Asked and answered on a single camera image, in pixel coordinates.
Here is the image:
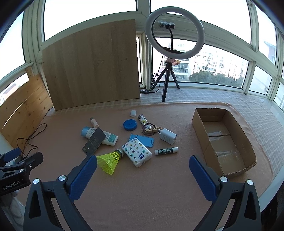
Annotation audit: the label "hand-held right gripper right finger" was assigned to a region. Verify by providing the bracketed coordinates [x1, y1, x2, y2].
[189, 155, 262, 231]

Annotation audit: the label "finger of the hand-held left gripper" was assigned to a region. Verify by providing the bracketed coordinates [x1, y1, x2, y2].
[0, 148, 22, 166]
[0, 152, 44, 171]

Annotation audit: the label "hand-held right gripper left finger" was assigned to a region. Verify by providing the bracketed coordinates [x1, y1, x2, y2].
[23, 154, 98, 231]

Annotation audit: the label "yellow shuttlecock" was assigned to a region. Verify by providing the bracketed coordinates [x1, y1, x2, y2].
[96, 149, 125, 176]

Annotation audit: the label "dark grey card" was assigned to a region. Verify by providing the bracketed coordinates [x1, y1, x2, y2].
[82, 127, 106, 155]

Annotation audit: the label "brown cardboard box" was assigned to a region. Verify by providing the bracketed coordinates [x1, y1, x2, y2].
[192, 108, 257, 178]

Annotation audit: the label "green lip balm tube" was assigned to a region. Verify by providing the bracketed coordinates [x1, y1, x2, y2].
[155, 147, 179, 156]

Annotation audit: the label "white lotion bottle blue cap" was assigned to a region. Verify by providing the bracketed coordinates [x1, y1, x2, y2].
[81, 127, 119, 146]

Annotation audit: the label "star print tissue pack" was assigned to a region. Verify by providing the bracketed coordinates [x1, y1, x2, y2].
[121, 137, 153, 168]

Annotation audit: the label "blue folding phone stand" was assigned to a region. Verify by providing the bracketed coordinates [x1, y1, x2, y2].
[129, 134, 155, 148]

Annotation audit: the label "pine wood panel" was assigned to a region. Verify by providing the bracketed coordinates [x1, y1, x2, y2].
[0, 67, 54, 148]

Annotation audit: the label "white charger plug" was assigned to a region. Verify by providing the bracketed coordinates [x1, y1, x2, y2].
[157, 128, 177, 145]

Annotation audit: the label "pink fleece blanket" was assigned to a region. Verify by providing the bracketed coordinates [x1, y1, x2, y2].
[0, 102, 274, 231]

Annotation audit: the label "blue round tape measure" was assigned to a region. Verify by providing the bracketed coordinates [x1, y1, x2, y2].
[123, 119, 138, 131]

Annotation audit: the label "patterned white lighter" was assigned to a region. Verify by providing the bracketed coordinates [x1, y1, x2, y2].
[138, 115, 152, 130]

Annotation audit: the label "green trees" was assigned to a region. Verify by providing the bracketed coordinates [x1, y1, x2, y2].
[189, 70, 244, 88]

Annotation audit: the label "light wooden board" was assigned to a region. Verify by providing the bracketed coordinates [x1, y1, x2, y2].
[41, 19, 141, 111]

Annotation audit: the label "apartment buildings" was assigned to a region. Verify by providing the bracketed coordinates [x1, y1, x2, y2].
[173, 42, 249, 78]

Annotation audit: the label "black webcam on gooseneck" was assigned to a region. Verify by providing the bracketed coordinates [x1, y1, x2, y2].
[159, 20, 176, 52]

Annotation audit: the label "thin black cable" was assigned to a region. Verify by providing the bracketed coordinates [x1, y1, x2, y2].
[17, 123, 47, 156]

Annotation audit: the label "brown hair tie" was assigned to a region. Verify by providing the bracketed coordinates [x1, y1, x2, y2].
[141, 123, 159, 136]

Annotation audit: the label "black ring light cable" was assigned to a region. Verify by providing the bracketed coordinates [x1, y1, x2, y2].
[149, 57, 165, 92]

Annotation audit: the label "white ring light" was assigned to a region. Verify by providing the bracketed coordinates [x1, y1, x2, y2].
[145, 10, 206, 60]

